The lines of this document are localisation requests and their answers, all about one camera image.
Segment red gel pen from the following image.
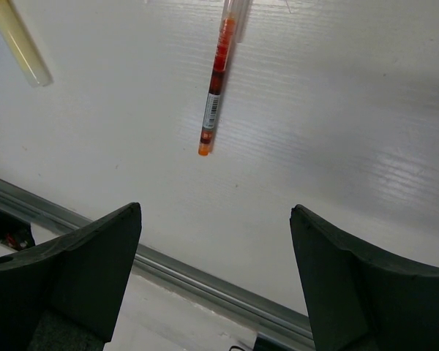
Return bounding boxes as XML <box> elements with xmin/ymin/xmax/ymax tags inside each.
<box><xmin>198</xmin><ymin>0</ymin><xmax>250</xmax><ymax>156</ymax></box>

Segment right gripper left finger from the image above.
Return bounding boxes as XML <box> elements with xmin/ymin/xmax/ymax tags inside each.
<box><xmin>0</xmin><ymin>203</ymin><xmax>142</xmax><ymax>350</ymax></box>

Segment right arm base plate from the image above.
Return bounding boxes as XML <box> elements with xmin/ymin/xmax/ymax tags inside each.
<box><xmin>0</xmin><ymin>212</ymin><xmax>36</xmax><ymax>251</ymax></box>

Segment aluminium table rail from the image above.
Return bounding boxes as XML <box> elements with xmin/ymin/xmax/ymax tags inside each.
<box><xmin>0</xmin><ymin>179</ymin><xmax>315</xmax><ymax>350</ymax></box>

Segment yellow highlighter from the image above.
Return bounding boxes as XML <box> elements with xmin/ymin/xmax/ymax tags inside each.
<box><xmin>0</xmin><ymin>0</ymin><xmax>52</xmax><ymax>88</ymax></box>

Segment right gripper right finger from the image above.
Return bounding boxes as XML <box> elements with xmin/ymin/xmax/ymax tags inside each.
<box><xmin>290</xmin><ymin>205</ymin><xmax>439</xmax><ymax>350</ymax></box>

